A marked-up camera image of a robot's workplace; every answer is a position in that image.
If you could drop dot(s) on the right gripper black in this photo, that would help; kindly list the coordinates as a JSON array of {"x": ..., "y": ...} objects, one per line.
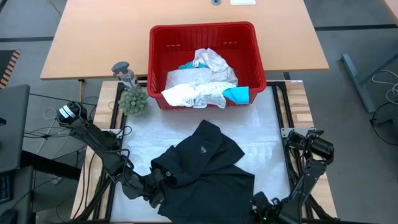
[{"x": 264, "y": 211}]

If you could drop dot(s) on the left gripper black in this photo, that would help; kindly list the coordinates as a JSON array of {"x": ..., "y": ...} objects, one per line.
[{"x": 154, "y": 188}]

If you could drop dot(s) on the white lace garment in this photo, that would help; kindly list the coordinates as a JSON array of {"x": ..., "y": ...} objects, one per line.
[{"x": 199, "y": 76}]

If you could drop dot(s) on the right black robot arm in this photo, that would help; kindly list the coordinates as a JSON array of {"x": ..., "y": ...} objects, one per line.
[{"x": 320, "y": 146}]

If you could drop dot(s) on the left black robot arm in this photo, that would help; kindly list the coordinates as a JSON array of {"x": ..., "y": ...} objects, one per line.
[{"x": 99, "y": 146}]

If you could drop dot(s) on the red plastic laundry bin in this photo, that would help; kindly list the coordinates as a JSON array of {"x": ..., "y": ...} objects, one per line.
[{"x": 161, "y": 46}]

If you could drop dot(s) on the artificial green potted plant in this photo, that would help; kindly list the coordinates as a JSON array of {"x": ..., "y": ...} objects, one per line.
[{"x": 133, "y": 102}]

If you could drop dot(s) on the white plain garment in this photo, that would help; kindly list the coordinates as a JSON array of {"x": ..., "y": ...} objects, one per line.
[{"x": 177, "y": 93}]

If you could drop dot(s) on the clear spray bottle grey trigger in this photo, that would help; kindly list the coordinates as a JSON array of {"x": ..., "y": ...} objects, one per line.
[{"x": 126, "y": 74}]

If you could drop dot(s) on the teal garment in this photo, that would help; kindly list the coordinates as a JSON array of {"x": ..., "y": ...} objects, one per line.
[{"x": 238, "y": 95}]

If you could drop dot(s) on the white crumpled garment with label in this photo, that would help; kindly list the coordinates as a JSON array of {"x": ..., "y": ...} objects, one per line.
[{"x": 211, "y": 59}]

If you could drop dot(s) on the black computer mouse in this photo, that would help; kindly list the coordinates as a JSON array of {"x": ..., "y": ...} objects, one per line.
[{"x": 7, "y": 216}]

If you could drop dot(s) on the black keyboard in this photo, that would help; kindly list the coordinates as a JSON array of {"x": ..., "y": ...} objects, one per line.
[{"x": 4, "y": 188}]

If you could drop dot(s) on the light wooden desk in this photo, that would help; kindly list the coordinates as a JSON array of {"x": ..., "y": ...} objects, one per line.
[{"x": 109, "y": 37}]

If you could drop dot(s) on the grey metal desk leg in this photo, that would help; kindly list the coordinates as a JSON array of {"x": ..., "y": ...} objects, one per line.
[{"x": 357, "y": 81}]

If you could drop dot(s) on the hazard striped floor mat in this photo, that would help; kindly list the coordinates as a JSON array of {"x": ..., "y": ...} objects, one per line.
[{"x": 9, "y": 67}]

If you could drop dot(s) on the white paper sheet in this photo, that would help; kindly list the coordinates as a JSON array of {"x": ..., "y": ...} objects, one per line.
[{"x": 242, "y": 2}]

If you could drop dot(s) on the black aluminium table frame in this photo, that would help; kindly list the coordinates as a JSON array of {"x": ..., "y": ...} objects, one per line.
[{"x": 277, "y": 105}]

